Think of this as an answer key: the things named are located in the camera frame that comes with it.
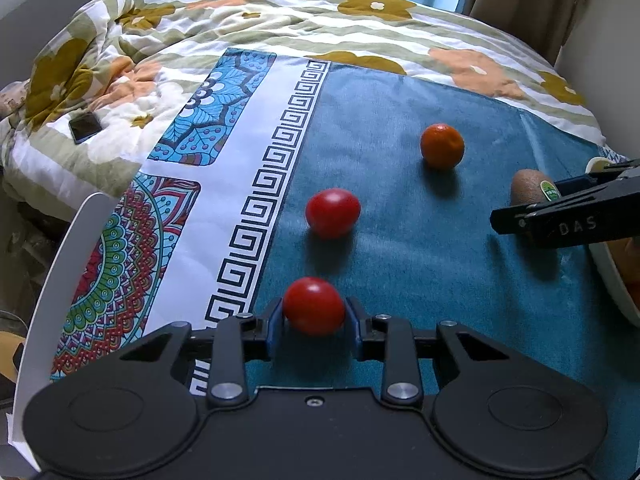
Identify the red cherry tomato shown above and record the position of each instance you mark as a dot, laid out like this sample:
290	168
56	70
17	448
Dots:
333	212
314	306

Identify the small tangerine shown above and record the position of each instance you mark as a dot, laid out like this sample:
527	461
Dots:
442	146

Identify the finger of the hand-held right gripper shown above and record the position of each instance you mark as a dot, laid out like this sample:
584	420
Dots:
600	175
575	220

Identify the brown kiwi with sticker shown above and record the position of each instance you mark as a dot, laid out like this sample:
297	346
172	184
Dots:
527	187

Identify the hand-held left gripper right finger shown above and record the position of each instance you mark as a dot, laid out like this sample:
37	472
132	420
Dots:
354	330

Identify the brown curtain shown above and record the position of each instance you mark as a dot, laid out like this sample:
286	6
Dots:
525	0

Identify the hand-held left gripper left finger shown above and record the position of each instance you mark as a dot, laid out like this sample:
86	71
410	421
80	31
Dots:
274	325

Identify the blue patterned tablecloth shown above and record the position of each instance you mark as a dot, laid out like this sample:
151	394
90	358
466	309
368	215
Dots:
425	260

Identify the black smartphone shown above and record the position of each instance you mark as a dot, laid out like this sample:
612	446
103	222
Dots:
85	127

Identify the floral striped blanket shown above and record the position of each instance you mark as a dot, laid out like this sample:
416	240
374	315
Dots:
250	20

